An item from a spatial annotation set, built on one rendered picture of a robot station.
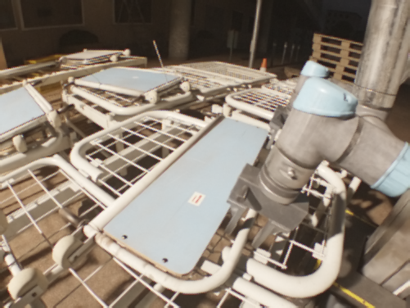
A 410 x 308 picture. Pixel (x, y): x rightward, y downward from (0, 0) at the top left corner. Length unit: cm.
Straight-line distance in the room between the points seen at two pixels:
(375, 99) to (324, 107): 15
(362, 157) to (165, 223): 36
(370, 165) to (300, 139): 10
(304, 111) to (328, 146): 5
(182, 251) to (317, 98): 32
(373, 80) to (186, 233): 43
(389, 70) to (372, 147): 15
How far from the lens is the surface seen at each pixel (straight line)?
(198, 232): 44
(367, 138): 30
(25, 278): 42
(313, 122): 28
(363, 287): 85
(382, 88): 41
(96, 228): 46
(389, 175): 32
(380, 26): 41
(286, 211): 37
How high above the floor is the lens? 87
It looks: 33 degrees down
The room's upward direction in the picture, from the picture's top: 4 degrees clockwise
